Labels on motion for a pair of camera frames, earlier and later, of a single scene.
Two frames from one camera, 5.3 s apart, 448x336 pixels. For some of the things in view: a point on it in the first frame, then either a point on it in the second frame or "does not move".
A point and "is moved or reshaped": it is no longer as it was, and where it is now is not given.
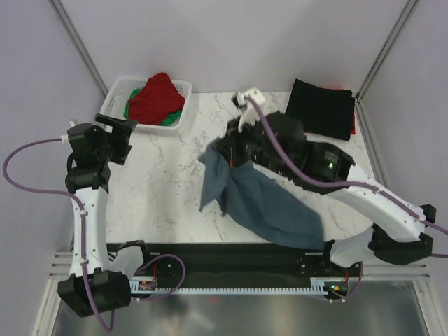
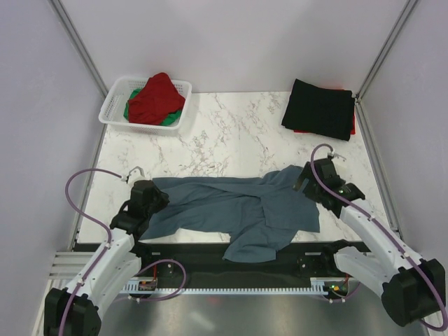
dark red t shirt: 159,99 does not move
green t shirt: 173,117 does not move
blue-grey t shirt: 260,201 is moved or reshaped
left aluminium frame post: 78,45 does not move
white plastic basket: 120,92 does not move
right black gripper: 231,142 -> 305,173
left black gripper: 121,129 -> 162,197
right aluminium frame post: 408,9 does not move
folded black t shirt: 322,110 does not move
